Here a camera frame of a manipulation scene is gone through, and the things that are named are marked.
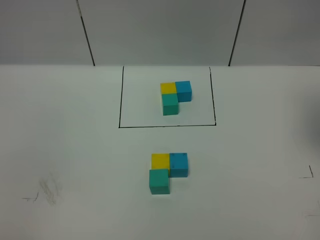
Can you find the green template block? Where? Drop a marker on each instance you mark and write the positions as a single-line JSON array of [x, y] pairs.
[[170, 104]]

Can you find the yellow template block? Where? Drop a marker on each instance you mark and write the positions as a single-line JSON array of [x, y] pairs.
[[168, 88]]

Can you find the blue template block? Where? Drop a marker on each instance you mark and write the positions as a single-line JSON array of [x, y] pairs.
[[184, 91]]

